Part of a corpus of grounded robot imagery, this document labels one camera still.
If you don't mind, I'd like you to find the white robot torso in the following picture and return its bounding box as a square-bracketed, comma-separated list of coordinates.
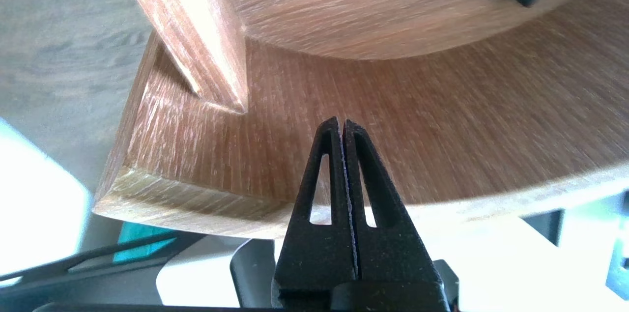
[0, 194, 629, 312]

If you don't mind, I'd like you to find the teal green object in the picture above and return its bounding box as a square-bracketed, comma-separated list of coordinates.
[112, 221, 178, 263]

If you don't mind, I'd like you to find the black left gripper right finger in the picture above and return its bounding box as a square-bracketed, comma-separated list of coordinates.
[344, 119, 450, 312]

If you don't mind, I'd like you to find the round wooden side table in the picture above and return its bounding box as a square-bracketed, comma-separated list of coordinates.
[92, 0, 629, 240]

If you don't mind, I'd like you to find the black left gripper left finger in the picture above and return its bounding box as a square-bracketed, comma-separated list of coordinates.
[272, 116, 358, 312]

